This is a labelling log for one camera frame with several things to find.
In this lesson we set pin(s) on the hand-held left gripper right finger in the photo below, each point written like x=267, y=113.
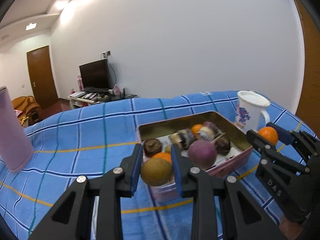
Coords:
x=176, y=172

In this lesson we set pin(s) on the rectangular ceiling light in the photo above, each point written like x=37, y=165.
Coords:
x=31, y=26

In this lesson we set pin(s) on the orange mandarin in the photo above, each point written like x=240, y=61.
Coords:
x=268, y=135
x=196, y=128
x=162, y=156

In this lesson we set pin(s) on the wall power socket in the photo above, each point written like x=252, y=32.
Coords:
x=106, y=54

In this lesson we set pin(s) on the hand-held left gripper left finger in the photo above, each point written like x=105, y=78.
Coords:
x=136, y=172

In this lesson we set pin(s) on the brown wooden panel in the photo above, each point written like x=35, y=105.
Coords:
x=311, y=80

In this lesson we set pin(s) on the lilac electric kettle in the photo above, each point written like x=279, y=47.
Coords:
x=12, y=130

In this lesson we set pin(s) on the brown wooden door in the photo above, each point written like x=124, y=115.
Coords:
x=41, y=77

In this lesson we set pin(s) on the blue plaid blanket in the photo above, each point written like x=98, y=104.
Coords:
x=87, y=135

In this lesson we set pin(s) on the white television stand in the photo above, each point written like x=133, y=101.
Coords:
x=75, y=100

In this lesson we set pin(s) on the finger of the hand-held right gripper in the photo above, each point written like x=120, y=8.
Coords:
x=257, y=140
x=285, y=136

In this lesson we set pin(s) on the black router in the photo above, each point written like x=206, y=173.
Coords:
x=119, y=92

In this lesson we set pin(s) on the brown leather armchair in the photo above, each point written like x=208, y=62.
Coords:
x=27, y=105

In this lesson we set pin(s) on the purple turnip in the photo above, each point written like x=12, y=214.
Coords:
x=202, y=153

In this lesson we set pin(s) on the tall pink box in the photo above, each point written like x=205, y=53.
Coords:
x=80, y=83

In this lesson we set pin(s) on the small round brown pear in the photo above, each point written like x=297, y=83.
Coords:
x=168, y=149
x=156, y=172

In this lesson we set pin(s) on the cut purple yam piece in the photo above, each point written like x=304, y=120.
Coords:
x=208, y=131
x=182, y=138

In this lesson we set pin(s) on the ceiling air vent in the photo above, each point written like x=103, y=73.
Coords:
x=3, y=37

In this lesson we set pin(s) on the black flat television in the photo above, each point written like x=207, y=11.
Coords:
x=95, y=73

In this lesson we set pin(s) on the pink tin box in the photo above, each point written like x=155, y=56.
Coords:
x=230, y=162

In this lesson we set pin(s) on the white floral mug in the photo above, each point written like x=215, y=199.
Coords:
x=250, y=112

